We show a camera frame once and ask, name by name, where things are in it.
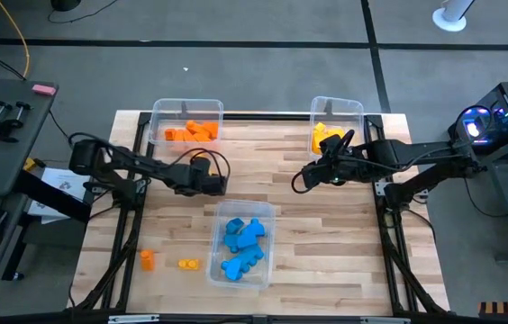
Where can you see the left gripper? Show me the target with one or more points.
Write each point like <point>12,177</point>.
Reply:
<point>209,184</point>

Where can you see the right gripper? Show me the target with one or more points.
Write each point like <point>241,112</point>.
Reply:
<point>337,171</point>

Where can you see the yellow toy building block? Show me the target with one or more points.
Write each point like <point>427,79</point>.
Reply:
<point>320,127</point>
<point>318,143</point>
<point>188,264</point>
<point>336,133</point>

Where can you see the blue toy building block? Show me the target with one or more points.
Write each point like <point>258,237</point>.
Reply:
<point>232,244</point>
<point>234,225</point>
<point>254,231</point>

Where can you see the tall orange one-stud block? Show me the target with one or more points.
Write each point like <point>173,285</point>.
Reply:
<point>211,129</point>

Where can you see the long blue four-stud block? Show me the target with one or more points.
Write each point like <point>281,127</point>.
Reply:
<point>242,264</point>

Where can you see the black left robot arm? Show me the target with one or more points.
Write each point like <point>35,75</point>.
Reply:
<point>146,167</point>

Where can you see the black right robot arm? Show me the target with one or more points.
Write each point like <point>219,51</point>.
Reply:
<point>416,150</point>

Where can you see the clear plastic bin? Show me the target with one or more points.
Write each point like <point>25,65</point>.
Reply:
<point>164,110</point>
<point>339,108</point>

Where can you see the clear bin with handwritten label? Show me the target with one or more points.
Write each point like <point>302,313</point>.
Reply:
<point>263,270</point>

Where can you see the white paper sheet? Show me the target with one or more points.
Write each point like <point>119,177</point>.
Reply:
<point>67,182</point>

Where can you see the black metal bar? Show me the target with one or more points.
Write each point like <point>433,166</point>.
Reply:
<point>56,198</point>

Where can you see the small yellow object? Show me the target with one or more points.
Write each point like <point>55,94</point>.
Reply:
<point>29,164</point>

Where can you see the pink eraser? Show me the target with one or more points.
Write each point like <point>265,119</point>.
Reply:
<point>44,89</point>

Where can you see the white round pole base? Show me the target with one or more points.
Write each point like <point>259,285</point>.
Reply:
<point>450,20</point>

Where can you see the grey desk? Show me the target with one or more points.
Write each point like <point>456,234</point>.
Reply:
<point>6,153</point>

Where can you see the black clamp tool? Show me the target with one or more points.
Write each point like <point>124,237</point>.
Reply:
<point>2,128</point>

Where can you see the black round object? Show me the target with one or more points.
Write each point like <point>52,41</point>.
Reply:
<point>66,4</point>

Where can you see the black aluminium rig frame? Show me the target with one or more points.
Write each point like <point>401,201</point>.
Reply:
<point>267,117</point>

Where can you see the silver metal bracket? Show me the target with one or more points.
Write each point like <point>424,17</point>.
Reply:
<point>132,319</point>
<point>384,321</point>

